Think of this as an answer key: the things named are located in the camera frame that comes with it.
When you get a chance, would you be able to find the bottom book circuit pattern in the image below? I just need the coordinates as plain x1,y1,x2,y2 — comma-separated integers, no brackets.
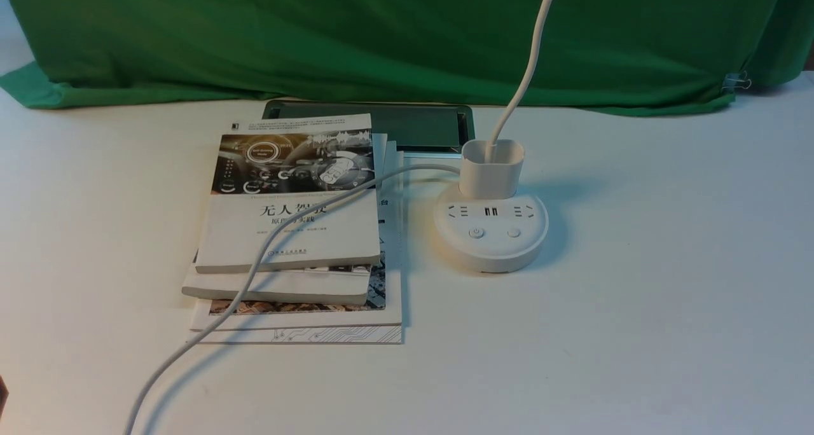
200,174,404,345

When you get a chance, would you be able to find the top book with car cover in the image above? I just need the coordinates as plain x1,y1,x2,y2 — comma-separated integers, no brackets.
194,113,386,275

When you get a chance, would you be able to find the green backdrop cloth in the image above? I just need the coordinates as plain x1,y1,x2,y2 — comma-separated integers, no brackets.
2,0,812,116

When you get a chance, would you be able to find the metal binder clip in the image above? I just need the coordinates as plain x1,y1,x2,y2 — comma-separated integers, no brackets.
721,71,753,93

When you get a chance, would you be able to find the black desk cable tray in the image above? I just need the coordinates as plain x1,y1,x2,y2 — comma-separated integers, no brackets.
262,99,476,158

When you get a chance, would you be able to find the white lamp power cable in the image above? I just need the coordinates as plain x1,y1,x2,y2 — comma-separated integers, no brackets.
125,163,461,435

